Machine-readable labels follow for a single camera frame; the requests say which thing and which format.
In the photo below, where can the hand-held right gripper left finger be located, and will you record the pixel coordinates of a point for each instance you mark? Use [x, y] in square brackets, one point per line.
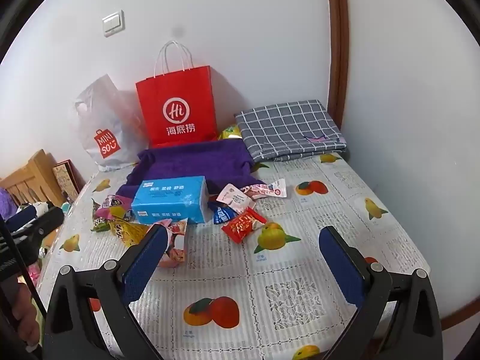
[146, 266]

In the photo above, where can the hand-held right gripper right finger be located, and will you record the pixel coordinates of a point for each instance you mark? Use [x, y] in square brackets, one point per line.
[341, 266]

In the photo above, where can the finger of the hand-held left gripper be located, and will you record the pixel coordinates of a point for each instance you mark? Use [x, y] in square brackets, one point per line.
[45, 225]
[22, 217]

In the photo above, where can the pink lychee snack packet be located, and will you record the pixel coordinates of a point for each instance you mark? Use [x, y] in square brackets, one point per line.
[177, 245]

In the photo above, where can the yellow snack packet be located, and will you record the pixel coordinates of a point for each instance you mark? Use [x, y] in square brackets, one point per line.
[127, 230]

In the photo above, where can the green snack packet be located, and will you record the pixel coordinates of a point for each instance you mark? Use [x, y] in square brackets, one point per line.
[98, 225]

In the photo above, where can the purple pink snack packet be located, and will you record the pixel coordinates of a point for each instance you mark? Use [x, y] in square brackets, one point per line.
[112, 202]

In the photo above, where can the white red snack packet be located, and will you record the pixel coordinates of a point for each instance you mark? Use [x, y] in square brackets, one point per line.
[276, 188]

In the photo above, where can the small pink white snack packet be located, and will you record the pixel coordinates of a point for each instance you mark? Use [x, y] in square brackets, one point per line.
[232, 197]

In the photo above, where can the purple towel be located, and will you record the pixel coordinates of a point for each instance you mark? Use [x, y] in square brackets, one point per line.
[187, 161]

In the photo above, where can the person's left hand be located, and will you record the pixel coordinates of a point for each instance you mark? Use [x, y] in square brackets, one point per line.
[28, 315]

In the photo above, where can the purple fluffy cloth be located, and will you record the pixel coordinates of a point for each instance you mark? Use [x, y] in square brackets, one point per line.
[7, 202]

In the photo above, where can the wooden chair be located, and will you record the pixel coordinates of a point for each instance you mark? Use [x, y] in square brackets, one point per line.
[33, 172]

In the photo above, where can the patterned box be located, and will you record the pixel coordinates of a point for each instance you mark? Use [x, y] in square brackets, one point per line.
[67, 180]

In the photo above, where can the blue tissue pack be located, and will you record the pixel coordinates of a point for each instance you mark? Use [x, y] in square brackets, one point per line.
[168, 198]

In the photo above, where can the fruit print tablecloth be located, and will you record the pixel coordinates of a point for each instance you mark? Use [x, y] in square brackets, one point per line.
[262, 277]

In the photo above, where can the blue snack packet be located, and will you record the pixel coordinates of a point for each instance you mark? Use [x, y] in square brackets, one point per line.
[221, 215]

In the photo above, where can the white plastic bag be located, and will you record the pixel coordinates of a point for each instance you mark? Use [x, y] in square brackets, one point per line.
[101, 120]

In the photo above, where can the grey checked folded cloth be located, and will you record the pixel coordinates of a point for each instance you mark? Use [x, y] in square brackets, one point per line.
[288, 131]

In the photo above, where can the yellow green snack bag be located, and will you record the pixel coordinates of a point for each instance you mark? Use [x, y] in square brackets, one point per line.
[230, 132]

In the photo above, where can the red paper bag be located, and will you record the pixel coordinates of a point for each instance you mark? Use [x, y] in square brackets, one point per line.
[176, 93]

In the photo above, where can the white light switch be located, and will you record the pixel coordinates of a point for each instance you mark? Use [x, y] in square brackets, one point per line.
[112, 22]

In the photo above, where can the wooden door frame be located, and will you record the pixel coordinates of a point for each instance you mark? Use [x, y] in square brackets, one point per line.
[337, 45]

